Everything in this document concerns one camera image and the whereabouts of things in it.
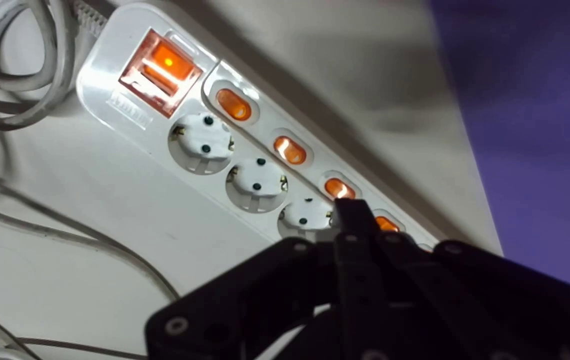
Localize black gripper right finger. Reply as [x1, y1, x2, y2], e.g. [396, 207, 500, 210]
[352, 198, 570, 360]

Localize white multi-socket power strip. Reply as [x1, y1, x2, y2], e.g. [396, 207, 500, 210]
[74, 2, 442, 253]

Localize thin white cable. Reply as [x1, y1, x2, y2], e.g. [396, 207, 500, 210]
[0, 182, 183, 360]

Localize white power strip cable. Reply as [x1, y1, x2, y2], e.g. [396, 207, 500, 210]
[0, 0, 117, 222]

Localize purple paper sheet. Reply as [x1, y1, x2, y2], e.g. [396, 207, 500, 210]
[427, 0, 570, 287]

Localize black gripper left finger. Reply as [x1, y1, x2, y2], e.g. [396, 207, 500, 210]
[144, 196, 368, 360]

